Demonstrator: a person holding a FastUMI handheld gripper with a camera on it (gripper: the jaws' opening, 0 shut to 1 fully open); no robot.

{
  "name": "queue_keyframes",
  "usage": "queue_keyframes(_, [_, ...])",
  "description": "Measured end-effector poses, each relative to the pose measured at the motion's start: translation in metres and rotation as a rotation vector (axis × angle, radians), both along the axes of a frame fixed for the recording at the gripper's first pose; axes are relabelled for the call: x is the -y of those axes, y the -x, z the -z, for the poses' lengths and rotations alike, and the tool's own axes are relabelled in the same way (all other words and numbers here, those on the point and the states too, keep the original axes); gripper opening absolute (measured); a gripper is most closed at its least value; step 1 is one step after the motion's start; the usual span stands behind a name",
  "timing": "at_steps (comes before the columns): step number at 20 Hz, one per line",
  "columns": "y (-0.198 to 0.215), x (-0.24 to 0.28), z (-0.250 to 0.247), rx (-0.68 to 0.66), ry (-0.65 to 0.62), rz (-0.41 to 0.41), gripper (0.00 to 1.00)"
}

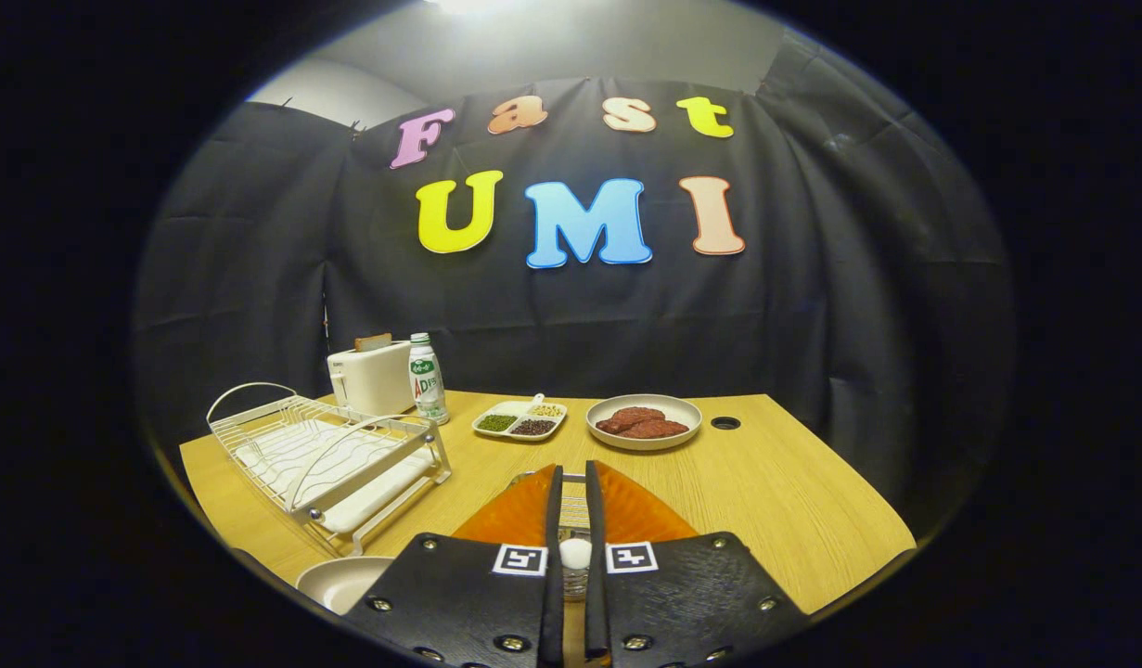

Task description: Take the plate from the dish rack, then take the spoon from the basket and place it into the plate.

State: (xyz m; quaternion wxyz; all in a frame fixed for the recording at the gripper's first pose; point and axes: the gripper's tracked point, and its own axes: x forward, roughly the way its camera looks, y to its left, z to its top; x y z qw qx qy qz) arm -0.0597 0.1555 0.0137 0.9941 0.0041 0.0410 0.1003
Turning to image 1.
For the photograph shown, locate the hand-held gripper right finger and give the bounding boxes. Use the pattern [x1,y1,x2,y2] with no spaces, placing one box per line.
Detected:
[584,459,813,668]

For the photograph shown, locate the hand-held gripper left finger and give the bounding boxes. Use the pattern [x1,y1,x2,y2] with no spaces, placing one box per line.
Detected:
[343,464,564,668]

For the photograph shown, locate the beige round plate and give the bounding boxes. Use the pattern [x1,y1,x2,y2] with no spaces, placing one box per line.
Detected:
[295,556,395,615]

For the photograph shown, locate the white wire dish rack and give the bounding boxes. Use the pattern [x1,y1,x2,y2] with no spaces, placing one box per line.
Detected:
[206,381,453,558]

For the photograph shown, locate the small wire basket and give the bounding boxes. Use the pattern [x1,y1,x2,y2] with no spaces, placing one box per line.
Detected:
[558,471,592,602]

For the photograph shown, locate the beige plate with meat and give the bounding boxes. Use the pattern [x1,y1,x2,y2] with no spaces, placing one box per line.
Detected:
[585,394,703,453]

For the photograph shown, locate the white drip tray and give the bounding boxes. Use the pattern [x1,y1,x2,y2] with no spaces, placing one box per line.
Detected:
[232,419,437,534]

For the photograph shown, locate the red meat piece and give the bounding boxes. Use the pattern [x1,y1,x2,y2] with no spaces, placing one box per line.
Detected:
[597,406,666,435]
[617,419,690,440]

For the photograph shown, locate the white divided tray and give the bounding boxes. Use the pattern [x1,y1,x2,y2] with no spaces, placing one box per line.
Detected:
[471,393,569,443]

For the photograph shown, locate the white bottle green label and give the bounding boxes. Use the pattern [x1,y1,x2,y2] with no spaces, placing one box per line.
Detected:
[408,333,449,426]

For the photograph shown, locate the white toaster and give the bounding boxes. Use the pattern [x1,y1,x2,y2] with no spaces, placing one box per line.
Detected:
[327,340,418,418]

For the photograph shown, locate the black backdrop cloth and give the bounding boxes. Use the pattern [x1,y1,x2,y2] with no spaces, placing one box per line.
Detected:
[133,28,1015,530]

